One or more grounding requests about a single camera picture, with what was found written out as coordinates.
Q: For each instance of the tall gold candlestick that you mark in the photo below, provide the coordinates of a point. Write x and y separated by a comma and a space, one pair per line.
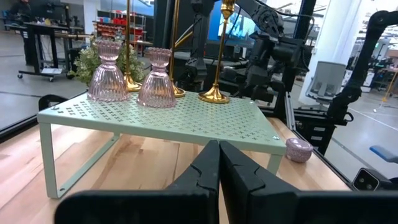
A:
127, 37

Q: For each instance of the person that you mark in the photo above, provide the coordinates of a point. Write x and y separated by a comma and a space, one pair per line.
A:
20, 9

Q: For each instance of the short gold candlestick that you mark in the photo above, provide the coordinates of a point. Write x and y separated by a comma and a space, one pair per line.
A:
214, 95

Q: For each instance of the blue padded object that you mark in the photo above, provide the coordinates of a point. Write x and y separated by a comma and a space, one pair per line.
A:
385, 154

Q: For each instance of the blue monitor screen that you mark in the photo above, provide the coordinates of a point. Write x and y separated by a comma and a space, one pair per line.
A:
242, 28

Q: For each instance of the green perforated metal shelf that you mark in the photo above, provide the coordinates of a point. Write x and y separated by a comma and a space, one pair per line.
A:
186, 121

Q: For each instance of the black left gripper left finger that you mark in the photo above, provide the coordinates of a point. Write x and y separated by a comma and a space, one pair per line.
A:
186, 202

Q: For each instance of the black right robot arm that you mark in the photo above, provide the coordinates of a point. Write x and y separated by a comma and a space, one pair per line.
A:
280, 53

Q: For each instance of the potted green plant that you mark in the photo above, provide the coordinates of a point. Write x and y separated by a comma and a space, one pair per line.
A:
84, 65

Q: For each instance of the medium gold candlestick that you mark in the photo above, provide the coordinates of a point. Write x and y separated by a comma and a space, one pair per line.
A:
174, 37

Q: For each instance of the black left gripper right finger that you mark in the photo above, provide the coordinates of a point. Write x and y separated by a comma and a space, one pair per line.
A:
264, 205

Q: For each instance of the pink glass candle holder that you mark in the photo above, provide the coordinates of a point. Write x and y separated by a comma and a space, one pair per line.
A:
157, 88
108, 81

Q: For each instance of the black wheeled desk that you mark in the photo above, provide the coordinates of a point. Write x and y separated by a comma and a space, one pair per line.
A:
37, 28

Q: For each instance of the grey office chair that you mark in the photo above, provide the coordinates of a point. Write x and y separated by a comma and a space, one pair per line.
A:
326, 79

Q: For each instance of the black stereo camera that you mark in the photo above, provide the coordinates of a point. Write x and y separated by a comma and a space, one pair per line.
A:
368, 180

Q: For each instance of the pink mosaic tealight holder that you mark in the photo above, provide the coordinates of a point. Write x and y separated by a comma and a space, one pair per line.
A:
299, 151

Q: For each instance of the red storage shelf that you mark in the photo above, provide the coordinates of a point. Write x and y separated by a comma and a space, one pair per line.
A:
115, 26

